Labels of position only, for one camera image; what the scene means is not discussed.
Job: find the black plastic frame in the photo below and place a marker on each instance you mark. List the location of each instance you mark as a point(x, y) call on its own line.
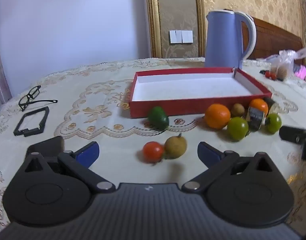
point(44, 120)

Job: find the green tomato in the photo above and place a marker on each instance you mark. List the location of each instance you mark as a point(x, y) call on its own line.
point(237, 128)
point(273, 123)

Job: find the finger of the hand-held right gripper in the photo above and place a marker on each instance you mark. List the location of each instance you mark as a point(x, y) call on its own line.
point(290, 133)

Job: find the wooden headboard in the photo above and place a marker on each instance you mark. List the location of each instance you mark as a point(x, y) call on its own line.
point(273, 40)

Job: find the red tomato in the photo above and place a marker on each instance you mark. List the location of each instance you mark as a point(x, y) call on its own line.
point(153, 152)

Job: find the brown kiwi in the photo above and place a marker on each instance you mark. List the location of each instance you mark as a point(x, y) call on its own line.
point(237, 110)

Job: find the white wall switch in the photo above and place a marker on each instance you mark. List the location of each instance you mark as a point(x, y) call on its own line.
point(181, 36)

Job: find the dark green oval fruit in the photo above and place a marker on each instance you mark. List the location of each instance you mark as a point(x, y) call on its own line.
point(158, 118)

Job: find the blue electric kettle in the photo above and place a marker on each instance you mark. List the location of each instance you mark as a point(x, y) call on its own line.
point(221, 40)

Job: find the sugarcane piece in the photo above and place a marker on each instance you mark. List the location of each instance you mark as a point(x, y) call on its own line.
point(272, 105)
point(255, 118)

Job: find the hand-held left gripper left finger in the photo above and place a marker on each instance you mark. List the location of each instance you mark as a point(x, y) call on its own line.
point(89, 153)

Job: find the lace tablecloth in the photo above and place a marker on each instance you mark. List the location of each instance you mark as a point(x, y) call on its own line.
point(92, 100)

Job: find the small orange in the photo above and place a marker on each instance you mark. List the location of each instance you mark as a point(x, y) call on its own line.
point(258, 104)

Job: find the black eyeglasses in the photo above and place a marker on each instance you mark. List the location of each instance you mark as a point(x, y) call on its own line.
point(30, 96)

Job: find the small red berry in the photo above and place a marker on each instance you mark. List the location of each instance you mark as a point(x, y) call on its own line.
point(268, 74)
point(274, 76)

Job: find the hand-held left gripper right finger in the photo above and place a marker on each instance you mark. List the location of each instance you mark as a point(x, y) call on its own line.
point(207, 153)

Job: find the large orange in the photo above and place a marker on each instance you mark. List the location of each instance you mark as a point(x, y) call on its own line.
point(217, 116)

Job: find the gold wall moulding frame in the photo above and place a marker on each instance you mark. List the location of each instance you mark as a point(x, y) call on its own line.
point(153, 17)

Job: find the red cardboard box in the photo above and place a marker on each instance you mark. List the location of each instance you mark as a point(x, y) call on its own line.
point(193, 87)

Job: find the pink cloth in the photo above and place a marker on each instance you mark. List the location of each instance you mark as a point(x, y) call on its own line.
point(303, 71)

